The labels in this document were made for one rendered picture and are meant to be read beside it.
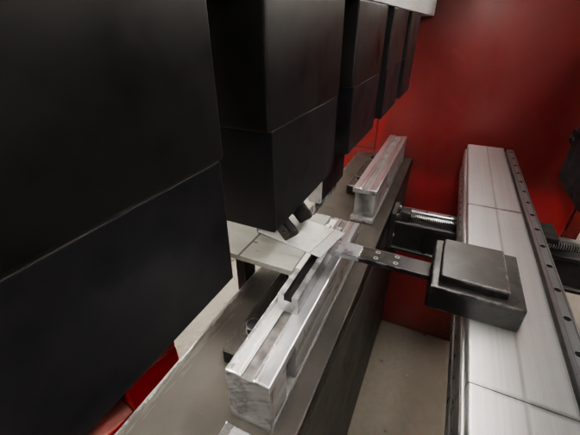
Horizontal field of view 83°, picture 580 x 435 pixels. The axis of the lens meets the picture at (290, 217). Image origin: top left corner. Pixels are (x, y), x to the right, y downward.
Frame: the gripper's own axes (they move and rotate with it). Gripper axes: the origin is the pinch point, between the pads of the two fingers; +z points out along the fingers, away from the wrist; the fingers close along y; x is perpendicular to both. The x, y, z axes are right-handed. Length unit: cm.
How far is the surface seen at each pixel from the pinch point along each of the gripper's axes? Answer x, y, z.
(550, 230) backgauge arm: -28, 44, 43
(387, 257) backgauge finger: -11.3, -1.3, 12.2
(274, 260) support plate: 1.1, -8.8, 2.2
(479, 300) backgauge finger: -21.6, -7.5, 19.0
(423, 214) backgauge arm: -4, 45, 26
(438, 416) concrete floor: 35, 44, 105
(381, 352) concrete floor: 54, 64, 88
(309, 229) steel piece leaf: -0.3, 1.6, 3.2
